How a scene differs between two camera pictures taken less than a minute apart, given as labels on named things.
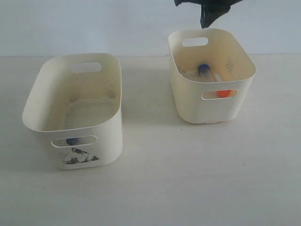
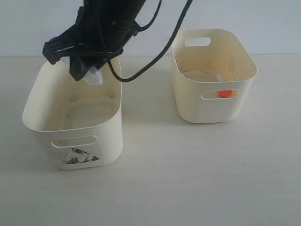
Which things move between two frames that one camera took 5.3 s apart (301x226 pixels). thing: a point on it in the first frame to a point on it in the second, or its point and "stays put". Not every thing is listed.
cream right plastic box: [212, 73] stays put
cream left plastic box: [75, 100] stays put
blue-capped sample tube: [204, 70] to [93, 76]
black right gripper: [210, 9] to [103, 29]
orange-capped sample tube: [222, 93] stays put
